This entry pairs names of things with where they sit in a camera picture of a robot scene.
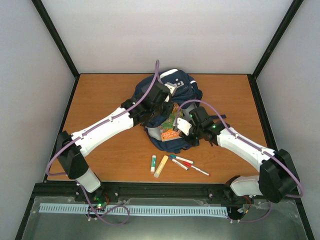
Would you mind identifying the light blue slotted cable duct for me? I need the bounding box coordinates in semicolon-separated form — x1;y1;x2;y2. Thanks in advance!
38;203;228;218

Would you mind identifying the purple-capped white marker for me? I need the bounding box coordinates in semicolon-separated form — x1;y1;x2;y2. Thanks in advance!
169;156;189;171

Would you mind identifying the yellow highlighter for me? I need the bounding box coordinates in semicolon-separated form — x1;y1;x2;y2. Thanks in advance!
153;155;169;178

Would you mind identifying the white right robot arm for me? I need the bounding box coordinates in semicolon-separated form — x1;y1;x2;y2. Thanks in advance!
175;106;299;203

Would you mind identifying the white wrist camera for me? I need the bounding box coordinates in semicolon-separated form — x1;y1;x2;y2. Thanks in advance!
164;82;177;97
174;117;192;136

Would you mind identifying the navy blue backpack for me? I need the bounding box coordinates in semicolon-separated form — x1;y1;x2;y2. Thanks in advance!
144;68;225;154

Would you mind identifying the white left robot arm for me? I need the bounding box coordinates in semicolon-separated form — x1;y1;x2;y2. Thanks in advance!
56;82;176;202

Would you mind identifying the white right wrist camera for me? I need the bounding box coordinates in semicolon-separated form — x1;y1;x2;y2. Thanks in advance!
174;117;192;136

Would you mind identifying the orange treehouse paperback book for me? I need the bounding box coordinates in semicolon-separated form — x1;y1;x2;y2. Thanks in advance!
157;103;181;142

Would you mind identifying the red-capped white marker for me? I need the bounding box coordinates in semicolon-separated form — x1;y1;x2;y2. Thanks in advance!
183;161;193;168

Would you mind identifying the red-capped white pen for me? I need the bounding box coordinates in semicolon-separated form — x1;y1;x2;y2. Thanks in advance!
189;164;210;176

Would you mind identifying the white green glue stick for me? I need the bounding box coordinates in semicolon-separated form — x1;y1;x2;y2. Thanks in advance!
150;155;157;173

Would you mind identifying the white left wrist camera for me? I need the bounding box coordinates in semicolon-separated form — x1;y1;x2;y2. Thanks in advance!
164;82;177;97

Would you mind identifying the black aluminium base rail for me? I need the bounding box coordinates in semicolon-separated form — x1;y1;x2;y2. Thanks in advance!
32;181;300;205

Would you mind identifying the green-capped white marker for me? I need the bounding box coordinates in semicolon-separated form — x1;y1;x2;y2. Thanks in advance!
170;154;194;165

